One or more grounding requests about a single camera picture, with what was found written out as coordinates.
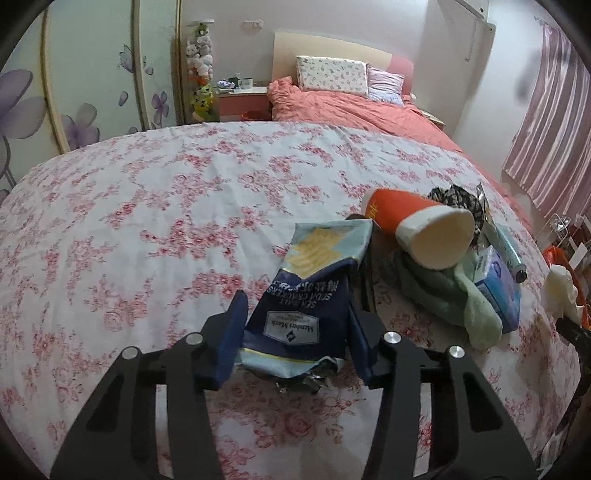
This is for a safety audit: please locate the pink floral bedsheet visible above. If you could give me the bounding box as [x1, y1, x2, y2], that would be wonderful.
[0, 121, 583, 480]

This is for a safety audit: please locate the wire rack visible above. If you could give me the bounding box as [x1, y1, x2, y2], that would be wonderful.
[547, 212, 591, 259]

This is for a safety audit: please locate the red paper cup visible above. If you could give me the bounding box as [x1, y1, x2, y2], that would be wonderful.
[361, 188, 476, 271]

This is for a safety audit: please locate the floral sliding wardrobe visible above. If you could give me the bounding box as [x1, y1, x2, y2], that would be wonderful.
[0, 0, 185, 204]

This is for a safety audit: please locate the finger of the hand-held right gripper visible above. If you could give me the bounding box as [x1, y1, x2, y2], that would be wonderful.
[554, 316, 591, 352]

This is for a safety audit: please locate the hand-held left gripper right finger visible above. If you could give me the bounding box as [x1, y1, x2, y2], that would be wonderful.
[347, 302, 539, 480]

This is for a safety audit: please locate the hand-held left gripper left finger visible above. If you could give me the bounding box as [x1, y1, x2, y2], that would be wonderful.
[50, 291, 250, 480]

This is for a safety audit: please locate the white plastic bag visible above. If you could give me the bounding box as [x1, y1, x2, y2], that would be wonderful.
[541, 264, 583, 324]

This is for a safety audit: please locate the column of plush toys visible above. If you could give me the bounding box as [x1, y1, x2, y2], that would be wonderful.
[185, 19, 218, 123]

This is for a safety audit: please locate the pink curtain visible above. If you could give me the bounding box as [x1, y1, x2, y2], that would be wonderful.
[502, 18, 591, 222]

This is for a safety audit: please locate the white floral pillow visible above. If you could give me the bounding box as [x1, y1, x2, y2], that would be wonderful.
[295, 55, 370, 99]

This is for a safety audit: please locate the pink striped pillow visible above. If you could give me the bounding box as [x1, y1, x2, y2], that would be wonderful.
[367, 65, 407, 106]

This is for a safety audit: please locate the green fuzzy sock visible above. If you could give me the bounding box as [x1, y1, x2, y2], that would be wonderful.
[392, 251, 504, 349]

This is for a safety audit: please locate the blue tissue pack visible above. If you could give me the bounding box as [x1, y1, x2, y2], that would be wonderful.
[471, 244, 522, 335]

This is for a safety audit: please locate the pink nightstand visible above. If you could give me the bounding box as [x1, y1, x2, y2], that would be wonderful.
[217, 88, 271, 123]

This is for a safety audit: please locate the silver foil wrapper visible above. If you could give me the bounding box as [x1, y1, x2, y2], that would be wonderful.
[471, 182, 492, 232]

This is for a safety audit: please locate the white wall shelf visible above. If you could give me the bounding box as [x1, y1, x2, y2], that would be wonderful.
[438, 0, 497, 61]

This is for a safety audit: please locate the blue cracker bag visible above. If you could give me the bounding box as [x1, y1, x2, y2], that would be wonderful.
[238, 218, 375, 393]

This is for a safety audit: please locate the black floral scrunchie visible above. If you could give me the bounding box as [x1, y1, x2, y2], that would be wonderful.
[427, 184, 485, 245]

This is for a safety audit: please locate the orange duvet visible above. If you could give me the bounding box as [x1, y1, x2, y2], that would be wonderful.
[268, 76, 522, 217]

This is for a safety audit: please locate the roll of plastic bags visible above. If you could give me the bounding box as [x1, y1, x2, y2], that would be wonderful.
[482, 217, 528, 283]

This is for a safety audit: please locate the beige and pink headboard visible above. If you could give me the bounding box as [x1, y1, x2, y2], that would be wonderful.
[272, 31, 414, 95]

